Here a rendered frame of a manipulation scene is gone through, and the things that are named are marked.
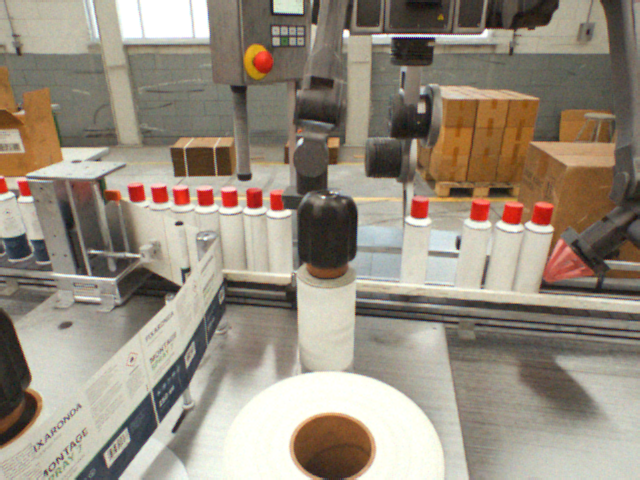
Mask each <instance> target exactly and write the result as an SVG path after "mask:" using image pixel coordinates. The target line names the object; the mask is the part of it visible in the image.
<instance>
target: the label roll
mask: <svg viewBox="0 0 640 480"><path fill-rule="evenodd" d="M222 471H223V479H224V480H444V458H443V453H442V447H441V444H440V441H439V438H438V436H437V433H436V431H435V429H434V428H433V426H432V424H431V423H430V421H429V420H428V418H427V417H426V415H425V414H424V413H423V412H422V411H421V410H420V409H419V407H418V406H417V405H416V404H414V403H413V402H412V400H411V399H410V398H409V397H407V396H405V395H404V394H402V393H401V392H399V391H398V390H396V389H395V388H393V387H391V386H389V385H387V384H385V383H383V382H381V381H378V380H375V379H372V378H369V377H365V376H362V375H357V374H352V373H345V372H316V373H307V374H303V375H298V376H295V377H291V378H288V379H286V380H282V381H280V382H278V383H275V384H273V385H272V386H270V387H268V388H266V389H265V390H263V391H262V392H260V393H259V394H258V395H256V396H255V397H254V398H253V399H252V400H251V402H249V401H248V403H247V404H246V405H245V407H244V408H243V409H242V410H241V411H240V412H239V414H238V415H237V416H236V418H235V420H234V421H233V423H232V425H231V427H230V429H229V431H228V434H227V436H226V439H225V443H224V447H223V455H222Z"/></svg>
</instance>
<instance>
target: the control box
mask: <svg viewBox="0 0 640 480"><path fill-rule="evenodd" d="M206 8H207V19H208V29H209V40H210V50H211V62H212V72H213V81H214V83H218V84H227V85H236V86H249V85H261V84H272V83H285V82H297V81H303V77H304V69H305V64H306V61H307V35H306V0H304V17H300V16H278V15H271V13H270V0H206ZM270 25H292V26H305V47H292V48H271V45H270ZM260 51H267V52H269V53H270V54H271V56H272V58H273V67H272V69H271V71H270V73H268V74H261V73H259V72H258V71H257V69H256V67H255V66H254V64H253V59H254V57H255V56H256V54H257V53H258V52H260Z"/></svg>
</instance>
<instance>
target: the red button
mask: <svg viewBox="0 0 640 480"><path fill-rule="evenodd" d="M253 64H254V66H255V67H256V69H257V71H258V72H259V73H261V74H268V73H270V71H271V69H272V67H273V58H272V56H271V54H270V53H269V52H267V51H260V52H258V53H257V54H256V56H255V57H254V59H253Z"/></svg>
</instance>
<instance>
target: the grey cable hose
mask: <svg viewBox="0 0 640 480"><path fill-rule="evenodd" d="M246 89H247V87H246V86H236V85H231V86H230V90H231V91H232V93H231V94H232V101H233V102H232V103H233V104H232V106H233V111H234V112H233V116H234V117H233V118H234V119H233V120H234V127H235V128H234V129H235V130H234V131H235V132H234V133H235V140H236V141H235V142H236V143H235V144H236V154H237V155H236V156H237V157H236V158H237V171H238V172H237V177H238V180H241V182H247V181H248V180H251V179H252V172H251V163H250V162H251V161H250V150H249V148H250V147H249V134H248V133H249V132H248V131H249V130H248V123H247V122H248V121H247V120H248V116H247V115H248V114H247V106H246V105H247V104H246V103H247V102H246V101H247V99H246V92H245V91H246Z"/></svg>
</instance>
